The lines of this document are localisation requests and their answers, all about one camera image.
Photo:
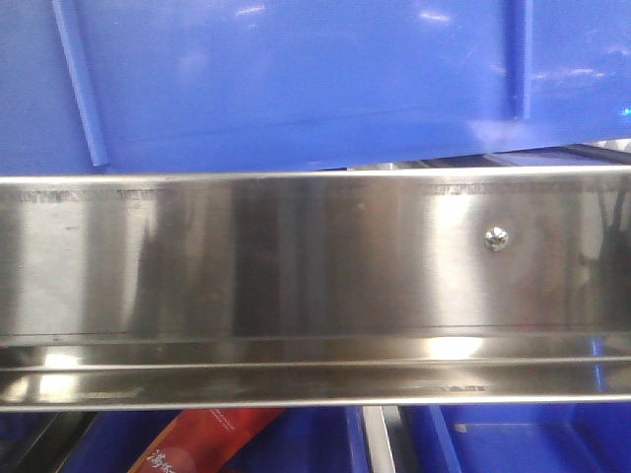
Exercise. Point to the blue plastic bin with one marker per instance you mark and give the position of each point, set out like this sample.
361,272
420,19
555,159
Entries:
181,86

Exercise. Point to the lower left blue bin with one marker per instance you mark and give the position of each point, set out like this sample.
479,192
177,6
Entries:
324,439

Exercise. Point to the lower right blue bin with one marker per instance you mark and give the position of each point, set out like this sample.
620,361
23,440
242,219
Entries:
571,437

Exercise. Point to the white metal shelf divider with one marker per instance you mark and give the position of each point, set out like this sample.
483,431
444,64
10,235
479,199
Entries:
377,440

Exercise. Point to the red snack package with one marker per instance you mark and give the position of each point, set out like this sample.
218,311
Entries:
203,440

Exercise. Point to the stainless steel shelf rail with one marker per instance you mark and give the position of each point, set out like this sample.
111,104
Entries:
315,288

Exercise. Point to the silver screw in rail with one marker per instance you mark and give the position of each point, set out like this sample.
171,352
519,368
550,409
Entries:
496,239

